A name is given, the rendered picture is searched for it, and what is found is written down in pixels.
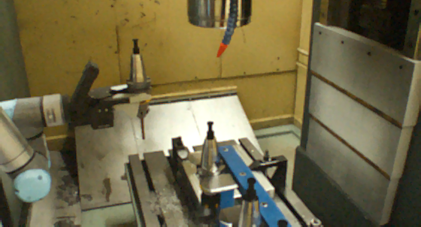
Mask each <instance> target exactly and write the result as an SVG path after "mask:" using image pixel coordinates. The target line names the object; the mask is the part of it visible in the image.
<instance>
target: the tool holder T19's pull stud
mask: <svg viewBox="0 0 421 227"><path fill-rule="evenodd" d="M247 183H248V188H247V189H246V194H245V198H246V200H248V201H255V200H256V190H255V189H254V184H255V183H256V178H255V177H249V178H248V179H247Z"/></svg>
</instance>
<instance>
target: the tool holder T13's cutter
mask: <svg viewBox="0 0 421 227"><path fill-rule="evenodd" d="M200 204H201V206H203V205H204V208H207V209H212V207H214V206H216V207H219V206H220V192H217V193H216V194H214V195H206V194H204V193H203V191H202V192H201V194H200Z"/></svg>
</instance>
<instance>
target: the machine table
mask: <svg viewBox="0 0 421 227"><path fill-rule="evenodd" d="M238 141H239V142H240V143H239V144H240V145H241V146H242V147H243V149H244V148H245V149H244V150H245V152H246V153H247V154H248V156H249V157H250V158H251V159H252V160H253V161H255V160H257V159H262V158H263V157H264V156H263V155H262V154H261V153H260V152H259V150H258V149H257V148H256V147H255V145H254V144H253V143H252V142H251V140H250V139H249V138H248V137H243V138H239V139H238ZM230 144H231V145H236V144H238V142H237V141H236V140H235V139H229V140H224V141H217V147H224V145H230ZM202 148H203V144H196V145H192V149H193V151H202ZM251 150H253V151H251ZM168 153H169V155H168V156H166V155H165V152H164V150H157V151H152V152H147V153H143V157H144V159H141V160H140V158H139V155H138V154H133V155H129V162H127V163H124V165H125V173H126V179H127V184H128V188H129V194H130V196H131V199H132V205H133V209H134V213H135V219H136V223H137V227H162V226H163V224H164V223H163V221H165V225H166V227H176V226H178V227H183V226H184V227H193V226H190V225H189V224H185V223H184V222H185V221H183V220H185V219H186V218H189V216H190V215H189V213H188V210H187V211H186V212H185V211H184V210H182V212H183V213H180V211H177V212H174V211H173V210H171V209H170V208H169V209H170V210H169V209H168V210H167V211H165V210H164V209H163V208H165V207H167V206H166V205H167V204H169V203H170V199H171V197H173V196H171V195H172V194H171V193H172V192H174V191H175V190H174V189H173V188H171V186H172V185H173V184H174V185H175V184H177V185H178V186H179V183H178V181H177V178H176V173H177V171H176V170H175V168H174V165H173V164H172V163H173V160H172V148H171V149H168ZM161 167H162V168H161ZM274 170H275V169H274V168H268V175H267V177H266V180H267V181H269V180H270V178H271V176H272V174H273V173H274ZM142 172H143V173H142ZM144 172H145V173H144ZM147 172H148V173H147ZM139 174H140V175H139ZM151 177H152V179H151ZM139 178H141V179H139ZM154 179H155V180H154ZM157 180H158V181H157ZM159 180H160V181H159ZM163 181H164V182H163ZM167 182H168V183H167ZM169 182H170V183H169ZM173 182H175V183H173ZM167 184H168V186H169V187H168V188H166V187H165V185H167ZM169 184H170V185H171V186H170V185H169ZM163 187H164V189H163ZM158 188H159V189H161V190H160V191H159V189H158ZM153 190H155V192H156V191H157V193H158V192H159V193H158V194H159V197H160V196H161V197H160V198H158V196H157V198H158V201H159V200H160V199H162V200H160V201H159V202H160V204H159V205H160V206H161V207H162V206H163V207H162V208H161V210H162V213H163V215H162V216H163V218H161V216H160V215H159V214H158V215H157V214H156V212H153V211H155V207H154V206H153V204H152V205H150V204H149V203H148V202H149V201H150V199H151V198H152V197H151V195H150V194H149V193H150V191H153ZM163 190H164V191H163ZM169 192H170V193H169ZM157 193H156V195H157ZM166 194H168V195H166ZM170 194H171V195H170ZM164 195H166V196H165V197H164ZM169 196H171V197H169ZM163 197H164V198H163ZM164 199H166V201H165V200H164ZM151 200H152V199H151ZM163 200H164V202H163ZM161 201H162V202H163V203H162V202H161ZM167 201H168V202H167ZM273 201H274V202H275V204H276V205H277V206H278V207H279V208H280V210H281V211H282V213H283V215H284V216H285V217H286V218H287V220H288V221H289V223H291V224H292V226H293V227H300V226H301V227H304V226H305V227H310V221H311V220H312V219H315V216H314V215H313V214H312V213H311V212H310V211H309V210H308V208H307V207H306V206H305V205H304V203H303V202H302V201H300V200H299V198H298V197H297V196H296V194H295V193H294V192H293V191H292V189H291V188H290V187H289V186H288V184H287V183H286V186H284V187H280V188H279V189H275V190H274V199H273ZM148 205H149V206H148ZM164 205H165V206H164ZM152 212H153V213H152ZM287 212H288V213H287ZM177 215H178V216H177ZM303 215H304V216H303ZM302 216H303V217H302ZM181 217H182V218H181ZM184 217H185V218H184ZM198 218H200V220H201V221H199V222H200V223H201V222H202V223H203V224H207V226H208V227H215V225H213V224H214V223H215V222H216V221H215V220H214V221H210V220H209V219H208V220H204V221H203V220H202V218H201V216H200V217H198ZM163 219H164V220H163ZM297 219H298V220H297ZM160 220H161V221H160ZM166 220H167V221H166ZM207 221H208V222H207ZM291 221H292V222H291ZM293 221H294V222H293ZM295 221H296V222H295ZM300 221H301V222H303V223H304V224H302V223H301V222H300ZM305 221H306V222H305ZM212 223H213V224H212ZM297 223H298V224H297ZM300 223H301V224H300ZM208 224H211V226H209V225H208ZM307 224H308V225H307Z"/></svg>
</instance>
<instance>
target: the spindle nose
mask: <svg viewBox="0 0 421 227"><path fill-rule="evenodd" d="M229 2H230V1H229V0H187V6H186V15H187V16H188V23H189V24H190V25H192V26H196V27H200V28H206V29H225V28H226V24H227V22H228V21H227V19H228V17H229V16H228V13H229ZM252 4H253V0H238V22H237V23H236V24H237V27H236V28H239V27H243V26H247V25H248V24H249V23H250V22H251V16H252Z"/></svg>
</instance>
